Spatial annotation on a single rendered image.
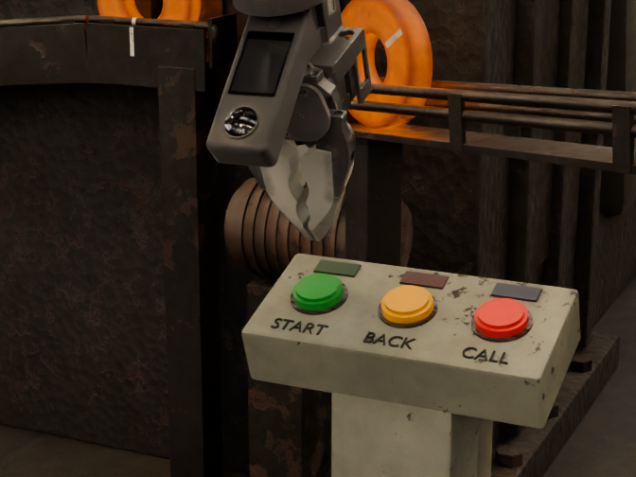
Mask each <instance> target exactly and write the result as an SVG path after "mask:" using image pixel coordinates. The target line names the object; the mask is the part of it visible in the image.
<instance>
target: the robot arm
mask: <svg viewBox="0 0 636 477"><path fill-rule="evenodd" d="M232 1H233V5H234V7H235V8H236V9H237V10H238V11H240V12H242V13H245V14H248V15H249V17H248V20H247V23H246V26H245V29H244V31H243V34H242V37H241V40H240V43H239V46H238V50H237V53H236V56H235V58H234V61H233V64H232V67H231V70H230V73H229V76H228V79H227V82H226V84H225V87H224V90H223V93H222V96H221V101H220V104H219V107H218V110H217V112H216V115H215V118H214V121H213V124H212V127H211V130H210V133H209V135H208V137H207V140H206V146H207V148H208V150H209V151H210V152H211V154H212V155H213V157H214V158H215V159H216V161H217V162H219V163H224V164H234V165H244V166H248V168H249V169H250V170H251V172H252V173H253V175H254V176H255V178H256V180H257V182H258V184H259V185H260V187H261V189H264V190H266V192H267V193H268V195H269V196H270V198H271V200H272V201H273V202H274V204H275V205H276V207H277V208H278V209H279V210H280V211H281V212H282V213H283V214H284V216H285V217H286V218H287V219H288V220H289V221H290V222H291V223H292V224H293V225H294V226H295V227H296V228H297V229H298V230H299V231H300V232H301V234H302V235H303V236H304V237H305V238H306V239H308V240H317V241H321V239H322V238H323V237H324V236H325V235H326V234H327V232H328V230H329V229H330V228H331V226H332V225H333V223H334V222H335V220H336V218H337V215H338V212H339V209H340V206H341V203H342V199H343V196H344V194H345V186H346V184H347V181H348V179H349V177H350V175H351V173H352V170H353V165H354V156H355V150H356V138H355V133H354V131H353V129H352V127H351V126H350V125H349V123H348V122H347V121H346V118H347V111H346V110H347V109H348V108H349V107H350V105H351V101H352V100H353V99H354V97H355V96H357V101H358V104H362V103H363V101H364V100H365V99H366V97H367V96H368V95H369V93H370V92H371V91H372V83H371V77H370V70H369V62H368V56H367V49H366V41H365V35H364V28H361V27H345V26H343V23H342V16H341V10H340V3H339V0H232ZM346 35H353V36H352V37H351V38H350V37H349V36H346ZM361 52H362V62H363V70H364V76H365V80H364V81H363V82H362V84H361V83H360V76H359V69H358V63H357V57H358V56H359V54H360V53H361ZM294 140H295V141H303V142H304V143H305V145H300V146H297V145H296V144H295V142H294ZM315 143H316V144H315ZM305 182H307V184H308V187H309V196H308V199H307V201H306V202H305V189H304V185H305ZM306 204H307V205H306Z"/></svg>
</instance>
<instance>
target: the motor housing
mask: <svg viewBox="0 0 636 477"><path fill-rule="evenodd" d="M224 239H225V244H226V248H227V251H228V253H229V255H230V256H231V257H232V258H233V261H234V262H235V264H236V265H237V266H238V268H240V269H241V270H244V271H247V272H248V273H250V274H255V275H261V276H260V277H258V278H257V279H255V280H253V281H252V282H250V283H248V284H247V323H248V322H249V320H250V319H251V317H252V316H253V314H254V313H255V312H256V310H257V308H258V307H259V306H260V304H261V303H262V301H263V300H264V299H265V297H266V296H267V294H268V293H269V291H270V290H271V289H272V287H273V286H274V284H275V283H276V281H277V280H278V278H279V277H280V275H282V274H283V272H284V271H285V269H286V268H287V267H288V265H289V264H290V262H291V261H292V259H293V258H294V256H295V255H297V254H305V255H313V256H326V257H334V258H341V259H345V188H344V196H343V199H342V203H341V206H340V209H339V212H338V215H337V218H336V220H335V222H334V223H333V225H332V226H331V228H330V229H329V230H328V232H327V234H326V235H325V236H324V237H323V238H322V239H321V241H317V240H308V239H307V238H305V237H304V236H303V235H302V234H301V232H300V231H299V230H298V229H297V228H296V227H295V226H294V225H293V224H292V223H291V222H290V221H289V220H288V219H287V218H286V217H285V216H284V214H283V213H282V212H281V211H280V210H279V209H278V208H277V207H276V205H275V204H274V202H273V201H272V200H271V198H270V196H269V195H268V193H267V192H266V190H264V189H261V187H260V185H259V184H258V182H257V180H256V178H254V177H253V178H250V179H248V180H246V181H245V182H244V183H243V184H242V186H241V187H240V188H239V189H238V190H237V191H236V192H235V193H234V195H233V196H232V198H231V200H230V203H229V204H228V207H227V211H226V215H225V222H224ZM412 241H413V221H412V215H411V212H410V209H409V207H408V206H407V204H405V203H404V201H403V200H402V198H401V243H400V267H406V266H407V264H408V261H409V257H410V253H411V248H412ZM248 405H249V470H250V477H331V413H332V393H329V392H323V391H317V390H311V389H307V388H301V387H295V386H289V385H285V384H279V383H273V382H267V381H262V380H254V379H252V377H251V375H250V370H249V366H248Z"/></svg>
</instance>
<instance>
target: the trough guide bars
mask: <svg viewBox="0 0 636 477"><path fill-rule="evenodd" d="M369 94H373V95H385V96H397V97H420V98H426V101H425V104H424V105H423V106H422V105H411V104H400V103H390V102H378V101H368V100H364V101H363V103H362V104H358V101H357V99H353V100H352V101H351V105H350V107H349V108H348V110H358V111H367V112H377V113H387V114H396V115H414V116H424V117H433V118H442V119H448V120H449V129H450V150H454V151H461V152H463V145H464V144H466V121H470V122H480V123H489V124H499V125H503V131H504V136H513V137H521V127H527V128H537V129H546V130H556V131H565V132H575V133H593V134H603V135H612V171H613V172H618V173H625V174H631V165H634V138H636V92H623V91H608V90H592V89H575V88H559V87H544V86H528V85H512V84H496V83H481V82H464V81H448V80H432V83H431V87H417V86H403V85H390V84H376V83H372V91H371V92H370V93H369Z"/></svg>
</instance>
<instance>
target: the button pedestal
mask: <svg viewBox="0 0 636 477"><path fill-rule="evenodd" d="M321 259H324V260H331V261H339V262H346V263H353V264H361V265H362V266H361V267H360V269H359V270H358V272H357V274H356V275H355V277H349V276H341V275H335V274H332V275H334V276H336V277H338V278H339V279H340V280H341V281H342V283H343V287H344V296H343V298H342V299H341V301H340V302H339V303H337V304H336V305H334V306H333V307H331V308H328V309H322V310H307V309H301V308H300V307H298V306H297V305H296V304H295V302H294V299H293V294H292V291H293V288H294V286H295V285H296V284H297V283H298V282H299V281H300V280H301V279H303V278H304V277H306V276H308V275H311V274H320V273H315V272H314V271H313V270H314V269H315V267H316V266H317V264H318V263H319V261H320V260H321ZM406 271H411V272H419V273H426V274H440V275H446V276H448V277H449V279H448V281H447V283H446V285H445V287H444V288H443V290H440V289H434V288H426V287H421V288H423V289H425V290H427V291H429V292H430V293H431V295H432V296H433V311H432V313H431V314H430V315H429V316H428V317H426V318H425V319H423V320H421V321H419V322H416V323H411V324H398V323H394V322H391V321H389V320H387V319H386V318H385V317H384V316H383V314H382V311H381V300H382V298H383V296H384V295H385V294H386V293H387V292H389V291H390V290H392V289H394V288H397V287H400V286H405V284H400V283H399V282H400V280H401V278H402V277H403V276H404V274H405V273H406ZM497 282H498V283H505V284H512V285H520V286H527V287H534V288H541V293H540V295H539V298H538V300H537V302H531V301H524V300H517V299H514V300H516V301H519V302H521V303H522V304H524V305H525V306H526V308H527V310H528V317H529V322H528V325H527V327H526V328H525V330H523V331H522V332H521V333H519V334H517V335H514V336H511V337H507V338H493V337H488V336H486V335H484V334H482V333H481V332H480V331H479V330H478V329H477V328H476V326H475V321H474V313H475V311H476V310H477V309H478V308H479V307H480V306H481V305H482V304H484V302H486V301H488V300H491V299H495V298H502V297H496V296H491V293H492V291H493V289H494V287H495V285H496V283H497ZM241 336H242V341H243V344H244V349H245V353H246V358H247V362H248V366H249V370H250V375H251V377H252V379H254V380H262V381H267V382H273V383H279V384H285V385H289V386H295V387H301V388H307V389H311V390H317V391H323V392H329V393H332V413H331V477H477V461H478V433H479V418H481V419H486V420H492V421H498V422H503V423H509V424H514V425H520V426H525V427H531V428H536V429H542V428H543V427H544V425H545V423H546V421H547V418H548V416H549V414H550V412H551V410H552V407H553V405H554V402H555V400H556V398H557V394H558V391H559V389H560V386H561V384H562V382H563V380H564V378H565V375H566V373H567V370H568V368H569V365H570V363H571V361H572V358H573V356H574V353H575V350H576V348H577V345H578V343H579V341H580V338H581V337H580V316H579V296H578V291H577V290H575V289H567V288H560V287H553V286H545V285H539V284H531V283H523V282H516V281H509V280H501V279H494V278H487V277H480V276H472V275H465V274H451V273H443V272H437V271H429V270H421V269H415V268H407V267H399V266H393V265H385V264H378V263H371V262H363V261H356V260H348V259H341V258H334V257H326V256H313V255H305V254H297V255H295V256H294V258H293V259H292V260H291V262H290V264H289V265H288V267H287V268H286V269H285V271H284V272H283V274H282V275H280V277H279V278H278V280H277V281H276V283H275V284H274V286H273V287H272V289H271V290H270V291H269V293H268V294H267V296H266V297H265V299H264V300H263V301H262V303H261V304H260V306H259V307H258V308H257V310H256V312H255V313H254V314H253V316H252V317H251V319H250V320H249V322H248V323H247V324H246V326H245V327H244V329H243V330H242V332H241Z"/></svg>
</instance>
